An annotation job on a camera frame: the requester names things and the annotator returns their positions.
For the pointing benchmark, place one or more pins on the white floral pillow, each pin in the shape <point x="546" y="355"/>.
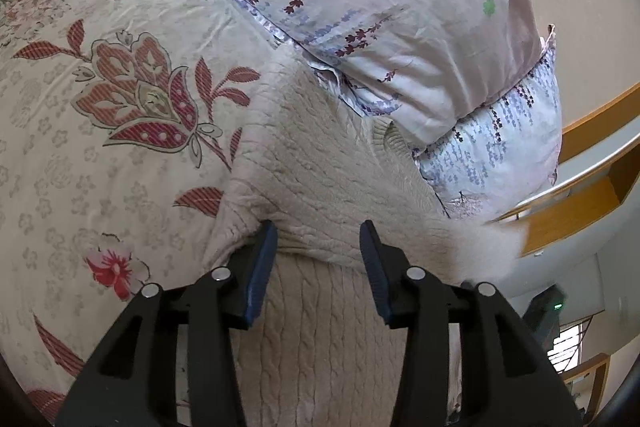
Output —
<point x="380" y="7"/>

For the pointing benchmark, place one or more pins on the wooden bed headboard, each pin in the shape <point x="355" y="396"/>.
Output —
<point x="575" y="207"/>

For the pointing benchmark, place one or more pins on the wooden chair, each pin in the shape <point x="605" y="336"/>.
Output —
<point x="592" y="382"/>

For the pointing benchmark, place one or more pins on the floral bed sheet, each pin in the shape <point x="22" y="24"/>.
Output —
<point x="100" y="157"/>

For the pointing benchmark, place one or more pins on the window with grille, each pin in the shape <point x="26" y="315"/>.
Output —
<point x="570" y="344"/>

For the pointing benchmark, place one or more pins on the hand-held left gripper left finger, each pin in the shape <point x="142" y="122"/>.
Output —
<point x="259" y="267"/>

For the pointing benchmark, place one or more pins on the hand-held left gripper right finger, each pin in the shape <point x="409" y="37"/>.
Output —
<point x="374" y="267"/>

